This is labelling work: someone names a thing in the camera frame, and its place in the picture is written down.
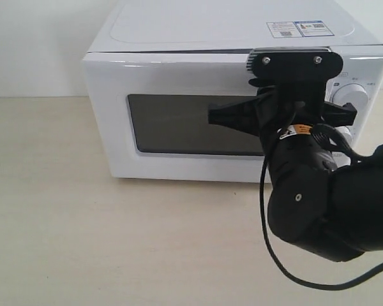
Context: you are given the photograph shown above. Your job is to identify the white upper microwave knob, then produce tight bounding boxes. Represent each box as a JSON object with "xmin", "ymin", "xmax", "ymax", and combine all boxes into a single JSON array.
[{"xmin": 333, "ymin": 84, "xmax": 369, "ymax": 110}]

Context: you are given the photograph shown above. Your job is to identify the white microwave oven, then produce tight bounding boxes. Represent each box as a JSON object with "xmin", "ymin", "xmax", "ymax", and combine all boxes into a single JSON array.
[{"xmin": 86, "ymin": 0, "xmax": 383, "ymax": 160}]

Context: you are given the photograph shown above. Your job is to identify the black camera cable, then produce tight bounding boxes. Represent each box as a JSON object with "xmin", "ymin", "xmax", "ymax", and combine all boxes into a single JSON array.
[{"xmin": 257, "ymin": 95, "xmax": 383, "ymax": 291}]

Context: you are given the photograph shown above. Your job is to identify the blue white label sticker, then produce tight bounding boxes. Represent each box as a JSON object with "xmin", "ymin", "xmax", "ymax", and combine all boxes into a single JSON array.
[{"xmin": 266, "ymin": 20, "xmax": 334, "ymax": 38}]

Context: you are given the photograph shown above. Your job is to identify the white microwave knob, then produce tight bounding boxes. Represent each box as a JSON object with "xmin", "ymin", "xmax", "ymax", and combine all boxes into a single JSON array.
[
  {"xmin": 336, "ymin": 126, "xmax": 354, "ymax": 147},
  {"xmin": 333, "ymin": 84, "xmax": 369, "ymax": 110}
]

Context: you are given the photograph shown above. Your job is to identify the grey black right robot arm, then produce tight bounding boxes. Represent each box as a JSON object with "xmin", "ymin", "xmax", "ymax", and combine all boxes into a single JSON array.
[{"xmin": 208, "ymin": 87, "xmax": 383, "ymax": 262}]

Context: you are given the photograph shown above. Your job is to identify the white microwave door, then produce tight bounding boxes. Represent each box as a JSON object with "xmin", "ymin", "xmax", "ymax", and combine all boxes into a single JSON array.
[{"xmin": 82, "ymin": 51, "xmax": 263, "ymax": 183}]

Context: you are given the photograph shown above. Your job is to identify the white lower microwave knob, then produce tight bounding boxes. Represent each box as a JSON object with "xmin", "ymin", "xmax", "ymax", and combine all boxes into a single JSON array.
[{"xmin": 336, "ymin": 126, "xmax": 354, "ymax": 147}]

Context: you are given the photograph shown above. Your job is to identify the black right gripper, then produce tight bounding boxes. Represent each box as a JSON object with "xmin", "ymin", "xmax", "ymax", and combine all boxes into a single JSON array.
[{"xmin": 207, "ymin": 84, "xmax": 357, "ymax": 191}]

